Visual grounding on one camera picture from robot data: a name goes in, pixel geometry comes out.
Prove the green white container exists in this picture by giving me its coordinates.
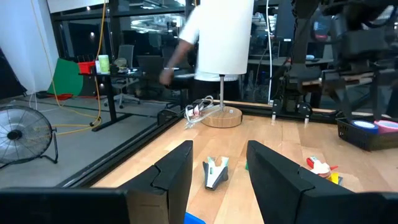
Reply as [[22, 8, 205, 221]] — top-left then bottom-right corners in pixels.
[[97, 54, 111, 75]]

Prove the black laptop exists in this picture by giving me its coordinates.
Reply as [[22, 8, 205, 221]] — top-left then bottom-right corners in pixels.
[[136, 55, 165, 74]]

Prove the clear plastic wrapped cable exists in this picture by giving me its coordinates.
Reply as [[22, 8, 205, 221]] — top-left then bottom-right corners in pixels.
[[183, 95, 224, 130]]

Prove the black fabric panel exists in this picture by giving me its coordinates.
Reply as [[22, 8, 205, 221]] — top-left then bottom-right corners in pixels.
[[0, 46, 27, 101]]

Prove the black aluminium table frame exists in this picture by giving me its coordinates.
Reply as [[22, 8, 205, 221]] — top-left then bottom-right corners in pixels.
[[57, 98, 340, 189]]

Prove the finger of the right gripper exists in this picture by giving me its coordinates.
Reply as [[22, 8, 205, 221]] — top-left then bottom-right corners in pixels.
[[323, 73, 354, 121], [371, 70, 388, 122]]

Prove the long yellow power cord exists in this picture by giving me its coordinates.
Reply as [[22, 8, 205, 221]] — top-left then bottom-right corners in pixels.
[[30, 0, 108, 136]]

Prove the table lamp white shade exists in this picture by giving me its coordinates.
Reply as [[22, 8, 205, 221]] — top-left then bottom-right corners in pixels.
[[197, 0, 255, 129]]

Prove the white cable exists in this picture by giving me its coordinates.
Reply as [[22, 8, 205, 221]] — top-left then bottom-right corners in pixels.
[[266, 0, 274, 105]]

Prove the dark computer monitor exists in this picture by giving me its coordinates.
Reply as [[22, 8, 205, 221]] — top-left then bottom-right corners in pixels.
[[312, 20, 330, 41]]

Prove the yellow mini stapler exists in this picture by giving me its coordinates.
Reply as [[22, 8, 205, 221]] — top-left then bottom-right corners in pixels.
[[328, 172, 344, 187]]

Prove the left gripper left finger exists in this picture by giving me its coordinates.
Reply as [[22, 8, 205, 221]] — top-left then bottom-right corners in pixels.
[[0, 139, 193, 224]]

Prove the grey office chair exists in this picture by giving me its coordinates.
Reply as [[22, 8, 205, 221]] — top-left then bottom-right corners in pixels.
[[103, 44, 141, 110]]

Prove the black floor fan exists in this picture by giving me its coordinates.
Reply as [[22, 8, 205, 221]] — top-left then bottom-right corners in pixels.
[[0, 105, 59, 170]]

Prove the green round backdrop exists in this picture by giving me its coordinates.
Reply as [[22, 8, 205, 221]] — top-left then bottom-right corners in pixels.
[[46, 58, 85, 96]]

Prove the white wall panel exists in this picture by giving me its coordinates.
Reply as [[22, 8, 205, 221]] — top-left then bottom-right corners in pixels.
[[46, 0, 109, 14]]

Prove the red storage bin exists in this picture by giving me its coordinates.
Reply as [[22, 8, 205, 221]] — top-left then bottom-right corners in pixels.
[[76, 60, 96, 75]]

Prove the black office desk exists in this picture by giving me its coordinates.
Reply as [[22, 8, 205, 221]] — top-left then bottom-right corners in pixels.
[[78, 67, 203, 133]]

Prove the person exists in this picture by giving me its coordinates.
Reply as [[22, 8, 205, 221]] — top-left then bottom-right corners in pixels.
[[159, 0, 249, 102]]

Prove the black plastic basket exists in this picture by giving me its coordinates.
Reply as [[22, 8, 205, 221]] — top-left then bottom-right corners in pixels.
[[335, 116, 398, 152]]

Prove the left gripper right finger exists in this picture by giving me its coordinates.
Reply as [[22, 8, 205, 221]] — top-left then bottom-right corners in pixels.
[[246, 139, 398, 224]]

